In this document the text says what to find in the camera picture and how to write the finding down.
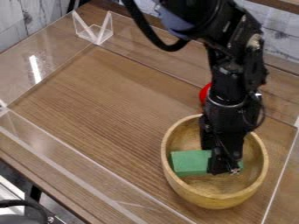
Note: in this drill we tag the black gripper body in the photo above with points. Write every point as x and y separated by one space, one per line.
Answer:
234 108

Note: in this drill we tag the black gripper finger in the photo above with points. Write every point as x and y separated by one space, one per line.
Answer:
220 162
207 142

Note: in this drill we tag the green rectangular block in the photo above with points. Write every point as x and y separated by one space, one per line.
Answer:
190 162

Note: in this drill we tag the light wooden bowl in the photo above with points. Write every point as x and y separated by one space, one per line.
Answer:
214 191

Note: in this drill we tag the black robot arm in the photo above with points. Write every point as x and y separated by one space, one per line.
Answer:
232 37

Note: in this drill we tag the red plush strawberry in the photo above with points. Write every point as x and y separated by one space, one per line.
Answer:
203 93

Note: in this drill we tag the clear acrylic tray wall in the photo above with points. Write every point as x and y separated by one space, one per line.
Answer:
87 188

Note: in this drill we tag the clear acrylic corner bracket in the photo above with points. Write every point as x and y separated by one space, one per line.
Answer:
96 34

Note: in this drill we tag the black table leg bracket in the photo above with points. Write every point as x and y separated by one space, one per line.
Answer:
46 210

